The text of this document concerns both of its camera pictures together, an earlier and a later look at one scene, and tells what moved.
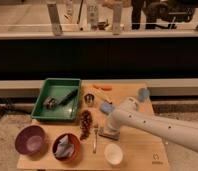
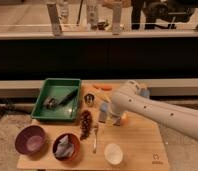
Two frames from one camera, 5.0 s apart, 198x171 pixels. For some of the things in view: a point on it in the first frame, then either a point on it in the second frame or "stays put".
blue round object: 143,94 stays put
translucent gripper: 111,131 → 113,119
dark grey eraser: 111,134 → 102,116
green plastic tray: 59,100 stays put
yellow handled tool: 103,95 stays put
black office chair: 157,11 stays put
